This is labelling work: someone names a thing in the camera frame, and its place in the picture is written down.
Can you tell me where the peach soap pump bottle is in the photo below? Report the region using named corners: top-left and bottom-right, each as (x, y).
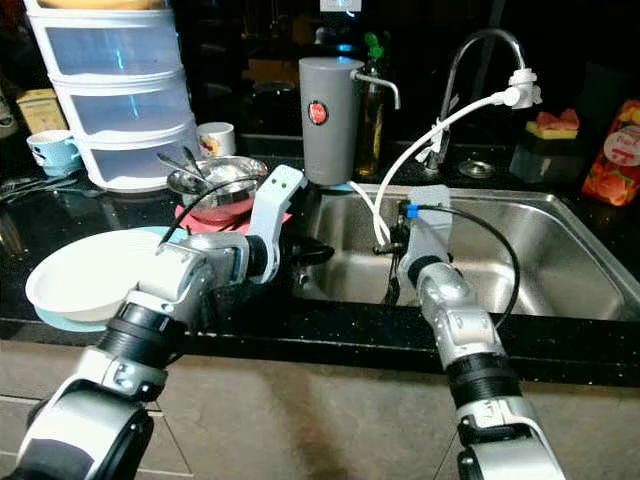
top-left (582, 97), bottom-right (640, 208)

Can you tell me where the pale grey wrist camera mount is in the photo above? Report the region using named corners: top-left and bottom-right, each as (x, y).
top-left (397, 185), bottom-right (453, 281)
top-left (248, 165), bottom-right (309, 283)

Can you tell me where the white printed mug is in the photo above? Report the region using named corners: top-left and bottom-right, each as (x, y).
top-left (198, 122), bottom-right (236, 159)

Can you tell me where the dark sponge holder box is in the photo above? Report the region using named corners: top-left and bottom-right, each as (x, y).
top-left (508, 133), bottom-right (581, 184)

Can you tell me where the white faucet diverter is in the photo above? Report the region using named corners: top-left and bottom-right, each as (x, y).
top-left (505, 68), bottom-right (543, 109)

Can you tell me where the light blue mug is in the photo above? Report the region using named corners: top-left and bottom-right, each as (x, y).
top-left (28, 130), bottom-right (83, 178)

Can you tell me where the green capped oil bottle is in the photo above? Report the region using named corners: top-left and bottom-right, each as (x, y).
top-left (355, 33), bottom-right (388, 179)

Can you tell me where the pink and yellow sponge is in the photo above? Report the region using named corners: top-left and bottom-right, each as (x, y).
top-left (533, 108), bottom-right (581, 141)

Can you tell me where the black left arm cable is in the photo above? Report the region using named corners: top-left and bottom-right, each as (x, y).
top-left (155, 175), bottom-right (261, 261)

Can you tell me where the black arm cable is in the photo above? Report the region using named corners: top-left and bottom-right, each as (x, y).
top-left (155, 175), bottom-right (261, 261)
top-left (400, 200), bottom-right (521, 331)

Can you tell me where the pale grey left wrist camera mount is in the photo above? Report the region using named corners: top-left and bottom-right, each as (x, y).
top-left (248, 165), bottom-right (309, 283)

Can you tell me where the metal spoon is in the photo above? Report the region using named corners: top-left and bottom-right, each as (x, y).
top-left (155, 152), bottom-right (211, 191)
top-left (182, 145), bottom-right (213, 186)

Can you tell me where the stainless steel sink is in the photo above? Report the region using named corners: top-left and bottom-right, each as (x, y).
top-left (290, 188), bottom-right (640, 323)

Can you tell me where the white bowl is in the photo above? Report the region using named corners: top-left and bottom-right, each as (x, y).
top-left (27, 228), bottom-right (191, 323)

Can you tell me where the yellow box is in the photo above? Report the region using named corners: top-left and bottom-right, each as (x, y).
top-left (15, 88), bottom-right (66, 136)

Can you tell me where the stainless steel bowl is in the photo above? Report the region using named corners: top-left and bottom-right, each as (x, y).
top-left (168, 155), bottom-right (269, 216)

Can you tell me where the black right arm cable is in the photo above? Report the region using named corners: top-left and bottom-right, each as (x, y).
top-left (400, 200), bottom-right (521, 331)

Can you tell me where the round metal counter hole cover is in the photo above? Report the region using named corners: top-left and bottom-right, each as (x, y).
top-left (458, 160), bottom-right (494, 179)

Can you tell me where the pale grey right wrist camera mount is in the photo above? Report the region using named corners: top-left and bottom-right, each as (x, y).
top-left (397, 185), bottom-right (453, 281)

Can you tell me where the metal cutlery piece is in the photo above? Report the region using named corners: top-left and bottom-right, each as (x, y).
top-left (40, 184), bottom-right (103, 202)
top-left (0, 174), bottom-right (73, 196)

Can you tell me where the grey water filter canister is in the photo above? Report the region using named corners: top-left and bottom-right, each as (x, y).
top-left (297, 57), bottom-right (401, 188)

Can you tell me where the light blue plate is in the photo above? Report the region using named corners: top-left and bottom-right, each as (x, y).
top-left (35, 225), bottom-right (191, 333)

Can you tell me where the curved chrome faucet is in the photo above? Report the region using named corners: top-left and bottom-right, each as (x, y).
top-left (422, 28), bottom-right (531, 179)

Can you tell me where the pink plate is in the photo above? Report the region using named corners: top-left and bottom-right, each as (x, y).
top-left (180, 190), bottom-right (291, 236)

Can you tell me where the tan tray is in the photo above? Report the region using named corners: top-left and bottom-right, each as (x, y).
top-left (40, 0), bottom-right (161, 11)

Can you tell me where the white plastic drawer tower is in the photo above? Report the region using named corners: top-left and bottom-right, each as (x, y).
top-left (25, 0), bottom-right (199, 193)

